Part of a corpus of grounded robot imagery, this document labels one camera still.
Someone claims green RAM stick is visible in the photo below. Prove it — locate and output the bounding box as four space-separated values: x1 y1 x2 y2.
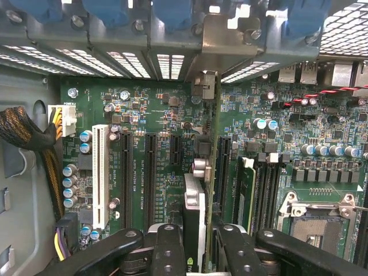
237 156 257 234

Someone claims black RAM slot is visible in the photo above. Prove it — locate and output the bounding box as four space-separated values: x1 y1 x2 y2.
256 152 270 234
269 152 283 234

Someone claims long black expansion slot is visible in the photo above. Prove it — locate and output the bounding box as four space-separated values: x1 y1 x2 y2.
218 136 232 215
143 132 158 231
119 131 135 231

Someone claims CPU socket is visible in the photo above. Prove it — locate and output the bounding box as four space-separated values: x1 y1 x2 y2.
277 191 368 267

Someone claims short black expansion slot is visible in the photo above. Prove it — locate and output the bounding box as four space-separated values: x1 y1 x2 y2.
169 134 182 166

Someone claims white expansion slot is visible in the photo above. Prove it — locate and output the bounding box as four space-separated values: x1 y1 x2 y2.
91 124 110 231

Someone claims green motherboard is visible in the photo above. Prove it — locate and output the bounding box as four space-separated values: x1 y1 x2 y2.
59 62 368 276

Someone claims grey power supply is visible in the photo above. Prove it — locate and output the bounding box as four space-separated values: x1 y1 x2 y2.
0 65 63 276

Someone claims white power connector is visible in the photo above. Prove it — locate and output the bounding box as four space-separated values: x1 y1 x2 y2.
47 103 78 138

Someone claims open PC case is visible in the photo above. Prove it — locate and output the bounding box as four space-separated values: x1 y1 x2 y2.
0 0 368 98

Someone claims blue slot retention clip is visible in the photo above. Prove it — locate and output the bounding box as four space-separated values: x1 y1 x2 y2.
283 0 333 40
82 0 131 29
152 0 194 33
8 0 63 24

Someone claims red black twisted wire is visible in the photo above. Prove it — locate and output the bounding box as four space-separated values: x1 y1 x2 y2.
283 83 368 109

